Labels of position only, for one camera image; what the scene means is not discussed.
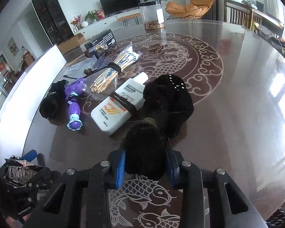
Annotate bagged wooden sticks bundle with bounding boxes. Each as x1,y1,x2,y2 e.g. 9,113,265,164
78,42,141,100

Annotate white sunscreen bottle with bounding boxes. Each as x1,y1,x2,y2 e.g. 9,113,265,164
90,72,149,136

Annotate white storage bin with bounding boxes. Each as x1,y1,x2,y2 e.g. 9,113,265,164
0,45,66,167

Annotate purple toy figure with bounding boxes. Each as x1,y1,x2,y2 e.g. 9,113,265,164
64,77,86,131

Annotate black folded cloth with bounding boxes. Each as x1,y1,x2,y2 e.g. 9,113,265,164
39,80,67,120

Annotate clear plastic case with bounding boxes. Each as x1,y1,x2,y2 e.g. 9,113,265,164
65,57,97,72

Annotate small gold perfume bottle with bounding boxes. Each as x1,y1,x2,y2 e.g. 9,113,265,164
84,43,108,59

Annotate black rectangular box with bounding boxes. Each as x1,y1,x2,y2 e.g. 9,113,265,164
84,29,116,55

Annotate cardboard box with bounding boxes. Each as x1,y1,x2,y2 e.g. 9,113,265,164
58,33,86,54

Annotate white tv cabinet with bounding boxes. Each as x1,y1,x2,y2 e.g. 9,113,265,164
74,9,142,39

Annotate wooden bench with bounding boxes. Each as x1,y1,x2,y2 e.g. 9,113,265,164
117,13,141,27

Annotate red flowers in vase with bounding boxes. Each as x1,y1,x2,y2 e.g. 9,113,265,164
70,14,82,30

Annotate clear cylindrical jar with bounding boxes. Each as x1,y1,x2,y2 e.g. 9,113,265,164
138,0,165,30

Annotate orange lounge chair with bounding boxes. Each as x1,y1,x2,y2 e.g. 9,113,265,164
165,0,216,20

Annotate wooden dining chair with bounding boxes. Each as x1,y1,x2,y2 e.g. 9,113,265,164
224,0,253,30

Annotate black flat television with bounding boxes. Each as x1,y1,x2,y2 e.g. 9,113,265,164
100,0,140,17

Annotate black display cabinet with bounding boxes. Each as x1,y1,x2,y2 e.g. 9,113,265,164
32,0,74,45

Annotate thin frame eyeglasses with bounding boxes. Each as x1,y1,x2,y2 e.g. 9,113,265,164
63,68,98,80

